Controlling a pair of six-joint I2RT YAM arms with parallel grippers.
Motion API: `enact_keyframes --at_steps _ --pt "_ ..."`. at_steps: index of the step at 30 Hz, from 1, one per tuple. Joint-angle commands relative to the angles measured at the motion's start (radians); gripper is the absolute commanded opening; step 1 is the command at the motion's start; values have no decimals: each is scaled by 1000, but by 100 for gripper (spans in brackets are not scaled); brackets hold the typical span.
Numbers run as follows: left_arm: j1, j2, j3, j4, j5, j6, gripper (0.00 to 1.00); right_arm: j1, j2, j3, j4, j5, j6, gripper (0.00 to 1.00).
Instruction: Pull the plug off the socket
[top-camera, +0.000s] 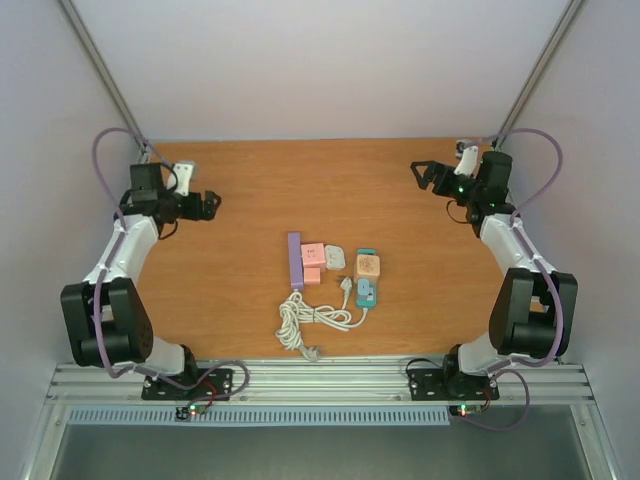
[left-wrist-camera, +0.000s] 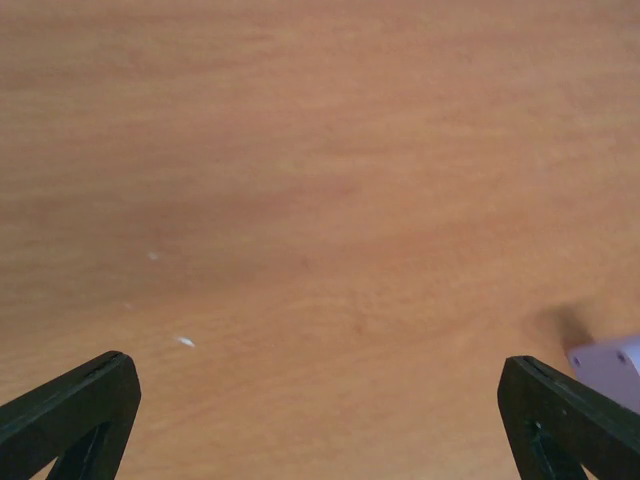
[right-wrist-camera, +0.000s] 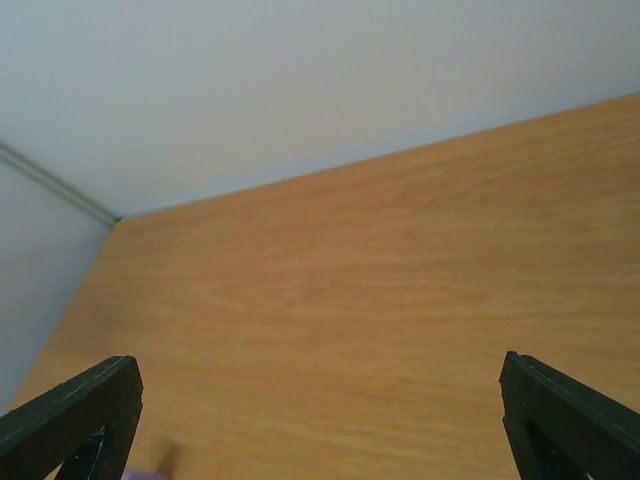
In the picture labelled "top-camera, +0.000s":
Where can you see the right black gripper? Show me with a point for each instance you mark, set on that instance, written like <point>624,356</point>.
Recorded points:
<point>440,175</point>

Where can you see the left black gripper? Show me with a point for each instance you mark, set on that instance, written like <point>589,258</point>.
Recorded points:
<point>196,214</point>

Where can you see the purple power strip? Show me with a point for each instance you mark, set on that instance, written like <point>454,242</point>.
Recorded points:
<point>296,274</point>

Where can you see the white plug adapter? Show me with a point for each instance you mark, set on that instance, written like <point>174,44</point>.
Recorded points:
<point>335,258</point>

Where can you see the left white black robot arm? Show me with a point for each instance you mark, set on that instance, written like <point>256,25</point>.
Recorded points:
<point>106,322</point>

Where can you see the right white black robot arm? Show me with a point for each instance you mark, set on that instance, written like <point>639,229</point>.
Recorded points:
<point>531,321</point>

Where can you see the wooden cube plug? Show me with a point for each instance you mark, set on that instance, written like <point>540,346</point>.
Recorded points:
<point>367,267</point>

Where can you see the large pink cube plug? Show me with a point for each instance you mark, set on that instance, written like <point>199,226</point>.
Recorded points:
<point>313,256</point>

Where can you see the small pink plug adapter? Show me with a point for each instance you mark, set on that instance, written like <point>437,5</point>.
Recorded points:
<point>312,276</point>

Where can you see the small blue plug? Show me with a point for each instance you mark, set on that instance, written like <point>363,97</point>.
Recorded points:
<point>364,288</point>

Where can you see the teal power strip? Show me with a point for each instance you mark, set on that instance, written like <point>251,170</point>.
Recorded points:
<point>371,301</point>

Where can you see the left small circuit board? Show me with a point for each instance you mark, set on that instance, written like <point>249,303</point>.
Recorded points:
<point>190,411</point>

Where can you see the small circuit board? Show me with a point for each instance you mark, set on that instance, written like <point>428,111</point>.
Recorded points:
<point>190,411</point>
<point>466,410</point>

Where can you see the right small circuit board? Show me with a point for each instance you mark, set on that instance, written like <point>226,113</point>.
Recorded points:
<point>466,410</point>

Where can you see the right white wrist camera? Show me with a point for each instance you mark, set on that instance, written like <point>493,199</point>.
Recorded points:
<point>467,154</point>

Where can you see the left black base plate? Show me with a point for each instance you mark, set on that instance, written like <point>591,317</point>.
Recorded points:
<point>218,383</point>

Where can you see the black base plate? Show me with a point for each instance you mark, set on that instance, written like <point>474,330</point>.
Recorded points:
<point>430,384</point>
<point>218,383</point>

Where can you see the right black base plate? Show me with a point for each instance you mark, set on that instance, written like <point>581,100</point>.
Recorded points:
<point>430,384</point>

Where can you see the blue slotted cable duct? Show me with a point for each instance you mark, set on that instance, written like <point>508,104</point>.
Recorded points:
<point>261,416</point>

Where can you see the aluminium front rail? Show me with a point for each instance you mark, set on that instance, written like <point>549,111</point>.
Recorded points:
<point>333,381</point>

